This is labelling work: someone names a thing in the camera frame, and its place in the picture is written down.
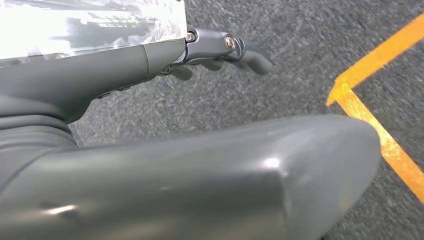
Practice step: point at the yellow floor tape square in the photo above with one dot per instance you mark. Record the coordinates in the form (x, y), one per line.
(364, 109)

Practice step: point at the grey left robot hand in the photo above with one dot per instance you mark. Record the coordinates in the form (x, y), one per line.
(198, 185)

